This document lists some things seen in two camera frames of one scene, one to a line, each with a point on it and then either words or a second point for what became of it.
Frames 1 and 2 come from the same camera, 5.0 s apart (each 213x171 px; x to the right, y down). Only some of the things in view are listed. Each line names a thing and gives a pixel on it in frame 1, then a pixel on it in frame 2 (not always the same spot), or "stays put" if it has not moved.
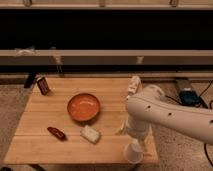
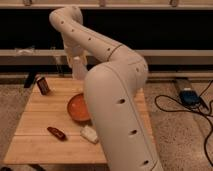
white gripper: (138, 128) -> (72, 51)
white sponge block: (90, 134) stays put
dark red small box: (43, 86) stays put
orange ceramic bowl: (83, 107) stays put
